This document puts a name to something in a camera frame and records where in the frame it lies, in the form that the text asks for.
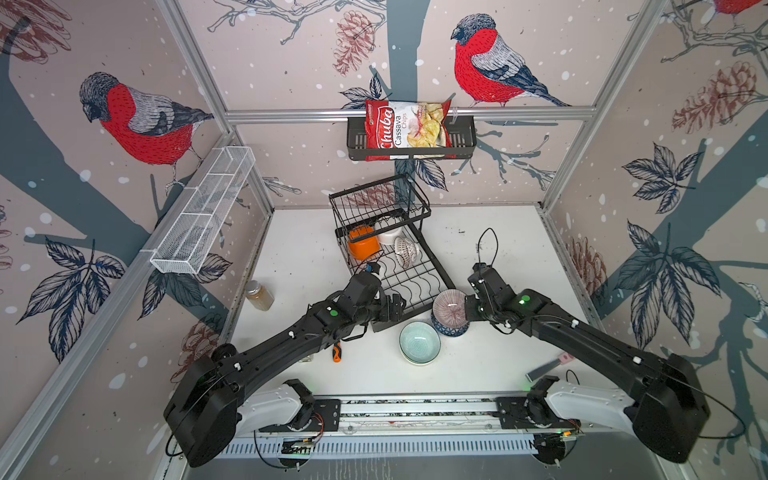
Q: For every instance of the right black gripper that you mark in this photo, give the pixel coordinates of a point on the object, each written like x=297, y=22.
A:
x=469, y=315

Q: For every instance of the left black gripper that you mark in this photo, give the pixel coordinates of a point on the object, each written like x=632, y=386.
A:
x=397, y=312

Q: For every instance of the orange plastic bowl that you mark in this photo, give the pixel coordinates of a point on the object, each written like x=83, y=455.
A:
x=363, y=243

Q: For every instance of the white ceramic bowl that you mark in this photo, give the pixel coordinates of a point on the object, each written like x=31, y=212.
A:
x=387, y=234

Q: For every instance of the white patterned bowl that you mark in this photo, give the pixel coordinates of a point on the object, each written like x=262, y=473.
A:
x=407, y=252

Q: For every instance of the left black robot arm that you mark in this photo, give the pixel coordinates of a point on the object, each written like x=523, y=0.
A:
x=203, y=412

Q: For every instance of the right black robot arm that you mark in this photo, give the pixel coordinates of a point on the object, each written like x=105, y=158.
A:
x=667, y=410

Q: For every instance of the light green ceramic bowl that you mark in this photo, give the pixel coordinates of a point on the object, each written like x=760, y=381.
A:
x=419, y=343

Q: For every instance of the glass jar with lid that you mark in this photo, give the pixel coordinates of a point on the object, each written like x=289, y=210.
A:
x=258, y=295

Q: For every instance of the red cassava chips bag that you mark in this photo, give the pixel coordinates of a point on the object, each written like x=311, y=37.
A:
x=406, y=125

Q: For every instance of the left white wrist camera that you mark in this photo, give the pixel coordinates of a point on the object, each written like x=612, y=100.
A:
x=374, y=267

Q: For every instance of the orange handled screwdriver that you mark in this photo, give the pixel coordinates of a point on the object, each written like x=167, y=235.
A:
x=337, y=352

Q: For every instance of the black wire dish rack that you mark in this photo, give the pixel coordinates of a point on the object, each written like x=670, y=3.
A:
x=398, y=201

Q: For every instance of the pink handled brush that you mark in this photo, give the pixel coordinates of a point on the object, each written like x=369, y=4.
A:
x=540, y=371

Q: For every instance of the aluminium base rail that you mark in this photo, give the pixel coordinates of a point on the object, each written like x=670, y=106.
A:
x=390, y=426

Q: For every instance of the black wall basket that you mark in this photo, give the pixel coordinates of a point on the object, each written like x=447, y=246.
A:
x=452, y=140

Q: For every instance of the white mesh wall shelf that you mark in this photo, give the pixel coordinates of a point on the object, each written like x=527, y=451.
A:
x=191, y=237

